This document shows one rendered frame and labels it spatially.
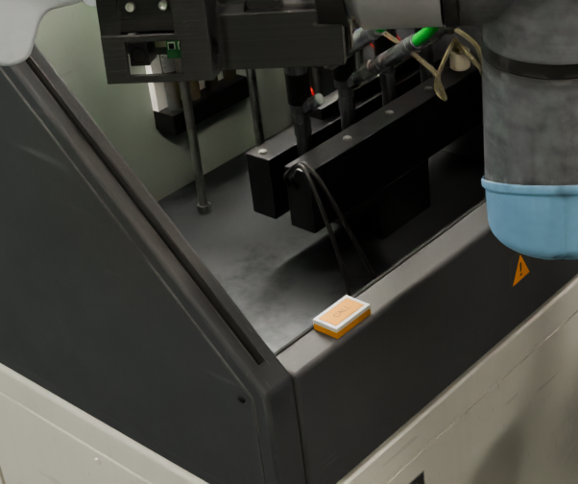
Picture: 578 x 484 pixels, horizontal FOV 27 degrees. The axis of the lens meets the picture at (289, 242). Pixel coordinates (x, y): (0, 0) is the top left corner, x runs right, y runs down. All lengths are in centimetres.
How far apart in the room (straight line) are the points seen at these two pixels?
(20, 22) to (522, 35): 22
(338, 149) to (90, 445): 44
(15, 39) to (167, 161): 111
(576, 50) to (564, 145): 5
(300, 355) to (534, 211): 56
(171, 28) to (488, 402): 91
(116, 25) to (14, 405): 97
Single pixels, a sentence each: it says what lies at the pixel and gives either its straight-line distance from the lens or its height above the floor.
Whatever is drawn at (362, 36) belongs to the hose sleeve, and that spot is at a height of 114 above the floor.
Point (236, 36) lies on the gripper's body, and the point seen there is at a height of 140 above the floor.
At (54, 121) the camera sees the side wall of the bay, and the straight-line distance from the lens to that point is 113.
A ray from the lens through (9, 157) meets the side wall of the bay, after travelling 122.
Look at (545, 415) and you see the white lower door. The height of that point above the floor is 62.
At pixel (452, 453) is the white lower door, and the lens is 138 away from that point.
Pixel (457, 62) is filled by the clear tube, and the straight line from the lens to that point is 158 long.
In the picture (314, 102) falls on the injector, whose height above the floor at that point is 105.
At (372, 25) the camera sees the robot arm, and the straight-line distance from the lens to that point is 56.
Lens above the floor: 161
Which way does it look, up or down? 31 degrees down
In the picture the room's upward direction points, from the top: 7 degrees counter-clockwise
